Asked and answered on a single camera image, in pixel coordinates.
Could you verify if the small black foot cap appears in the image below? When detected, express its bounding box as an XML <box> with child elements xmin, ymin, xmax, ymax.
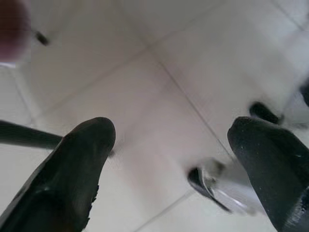
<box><xmin>249</xmin><ymin>101</ymin><xmax>281</xmax><ymax>124</ymax></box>
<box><xmin>32</xmin><ymin>30</ymin><xmax>50</xmax><ymax>46</ymax></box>

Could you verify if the grey robot foot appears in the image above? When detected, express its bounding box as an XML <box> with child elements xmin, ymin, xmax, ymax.
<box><xmin>188</xmin><ymin>157</ymin><xmax>242</xmax><ymax>215</ymax></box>

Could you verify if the pink stool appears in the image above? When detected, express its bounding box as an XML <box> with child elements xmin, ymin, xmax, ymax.
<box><xmin>0</xmin><ymin>0</ymin><xmax>31</xmax><ymax>61</ymax></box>

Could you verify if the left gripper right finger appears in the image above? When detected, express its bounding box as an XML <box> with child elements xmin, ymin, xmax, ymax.
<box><xmin>227</xmin><ymin>116</ymin><xmax>309</xmax><ymax>232</ymax></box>

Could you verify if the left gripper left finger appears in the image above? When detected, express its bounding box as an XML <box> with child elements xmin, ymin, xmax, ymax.
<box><xmin>0</xmin><ymin>116</ymin><xmax>117</xmax><ymax>232</ymax></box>

